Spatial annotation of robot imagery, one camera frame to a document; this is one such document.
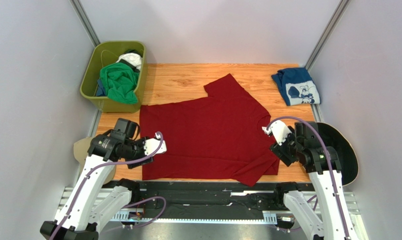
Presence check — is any dark red t-shirt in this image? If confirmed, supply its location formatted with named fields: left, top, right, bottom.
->
left=139, top=74, right=280, bottom=186

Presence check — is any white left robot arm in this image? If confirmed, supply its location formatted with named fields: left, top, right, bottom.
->
left=40, top=118, right=167, bottom=240

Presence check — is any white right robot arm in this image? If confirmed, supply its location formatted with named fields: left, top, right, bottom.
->
left=262, top=120, right=359, bottom=240

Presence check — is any beige bucket hat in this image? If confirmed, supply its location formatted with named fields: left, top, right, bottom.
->
left=73, top=136, right=117, bottom=185

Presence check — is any black wide-brim hat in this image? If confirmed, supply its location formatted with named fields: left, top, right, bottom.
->
left=316, top=122, right=359, bottom=186

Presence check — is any dark blue garment in basket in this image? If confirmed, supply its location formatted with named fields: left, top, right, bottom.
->
left=95, top=79, right=107, bottom=97

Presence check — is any folded blue printed t-shirt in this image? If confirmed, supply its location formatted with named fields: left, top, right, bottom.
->
left=271, top=67, right=321, bottom=106

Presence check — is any green t-shirt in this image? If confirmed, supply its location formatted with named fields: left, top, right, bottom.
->
left=99, top=62, right=140, bottom=105

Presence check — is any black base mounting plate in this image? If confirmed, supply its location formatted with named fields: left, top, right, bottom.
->
left=108, top=179, right=307, bottom=221

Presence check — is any white garment in basket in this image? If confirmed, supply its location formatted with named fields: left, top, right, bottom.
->
left=116, top=52, right=143, bottom=72

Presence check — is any green plastic laundry basket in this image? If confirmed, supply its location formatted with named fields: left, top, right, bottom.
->
left=80, top=41, right=148, bottom=113

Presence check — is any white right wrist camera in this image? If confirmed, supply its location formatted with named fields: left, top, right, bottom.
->
left=262, top=120, right=292, bottom=146

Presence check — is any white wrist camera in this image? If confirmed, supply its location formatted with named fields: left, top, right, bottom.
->
left=143, top=131, right=167, bottom=157
left=262, top=120, right=292, bottom=146

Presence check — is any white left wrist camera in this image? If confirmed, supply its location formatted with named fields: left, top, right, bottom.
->
left=143, top=131, right=167, bottom=157

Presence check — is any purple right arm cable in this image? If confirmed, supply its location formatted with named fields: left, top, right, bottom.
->
left=265, top=116, right=352, bottom=240

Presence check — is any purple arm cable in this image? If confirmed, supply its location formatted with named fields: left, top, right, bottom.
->
left=265, top=116, right=352, bottom=240
left=47, top=131, right=167, bottom=240

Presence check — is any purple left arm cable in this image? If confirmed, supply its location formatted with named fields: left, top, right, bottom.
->
left=47, top=131, right=167, bottom=240

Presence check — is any aluminium frame rail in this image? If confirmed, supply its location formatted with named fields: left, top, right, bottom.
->
left=47, top=186, right=370, bottom=240

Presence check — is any right aluminium corner post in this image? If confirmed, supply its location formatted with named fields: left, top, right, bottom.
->
left=304, top=0, right=351, bottom=71

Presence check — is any aluminium corner post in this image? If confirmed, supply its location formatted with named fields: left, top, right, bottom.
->
left=304, top=0, right=351, bottom=71
left=70, top=0, right=101, bottom=47

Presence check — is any left aluminium corner post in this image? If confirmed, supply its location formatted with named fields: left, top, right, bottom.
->
left=70, top=0, right=101, bottom=47

